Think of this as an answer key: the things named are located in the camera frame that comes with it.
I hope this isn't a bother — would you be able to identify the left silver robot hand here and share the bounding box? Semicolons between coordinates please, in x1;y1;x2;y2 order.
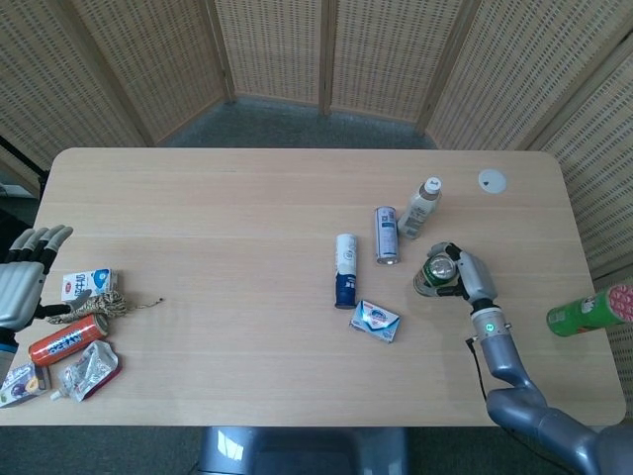
0;225;93;331

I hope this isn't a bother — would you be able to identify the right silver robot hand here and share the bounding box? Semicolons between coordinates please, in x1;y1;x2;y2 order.
425;240;498;306

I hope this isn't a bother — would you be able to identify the green beer can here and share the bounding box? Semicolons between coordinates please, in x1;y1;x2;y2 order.
412;251;464;298

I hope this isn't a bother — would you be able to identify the orange drink can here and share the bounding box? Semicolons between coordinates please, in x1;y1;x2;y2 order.
28;313;110;366

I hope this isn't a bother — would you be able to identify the white blue milk carton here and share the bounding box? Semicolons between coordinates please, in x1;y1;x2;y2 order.
60;268;120;304

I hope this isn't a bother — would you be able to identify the milk tea plastic bottle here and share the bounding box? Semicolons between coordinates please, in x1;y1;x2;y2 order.
397;175;442;241

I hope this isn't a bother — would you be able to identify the small purple drink carton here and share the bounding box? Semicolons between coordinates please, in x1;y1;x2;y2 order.
0;361;53;410

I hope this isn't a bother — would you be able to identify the silver blue slim can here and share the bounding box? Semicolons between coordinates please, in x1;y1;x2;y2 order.
373;205;401;267

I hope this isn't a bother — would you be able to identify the silver spout pouch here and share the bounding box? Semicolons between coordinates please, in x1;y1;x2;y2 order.
48;339;123;403

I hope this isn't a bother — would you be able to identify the white blue soap box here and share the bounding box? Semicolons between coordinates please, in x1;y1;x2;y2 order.
348;299;403;343

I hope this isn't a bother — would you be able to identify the green chips tube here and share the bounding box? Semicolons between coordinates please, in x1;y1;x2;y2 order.
546;282;633;338

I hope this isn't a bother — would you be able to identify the white and blue bottle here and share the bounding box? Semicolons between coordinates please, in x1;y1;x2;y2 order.
333;233;360;311

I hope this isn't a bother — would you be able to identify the black stand pole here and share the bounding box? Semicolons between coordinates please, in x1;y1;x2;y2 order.
0;136;48;199

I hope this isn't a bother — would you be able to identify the wicker folding screen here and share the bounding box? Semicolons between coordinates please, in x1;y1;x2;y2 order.
0;0;633;427

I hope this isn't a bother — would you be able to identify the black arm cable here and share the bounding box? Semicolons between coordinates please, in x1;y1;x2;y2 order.
466;335;491;402

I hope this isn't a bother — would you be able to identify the white table cable grommet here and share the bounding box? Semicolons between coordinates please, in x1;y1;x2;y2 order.
477;168;508;194

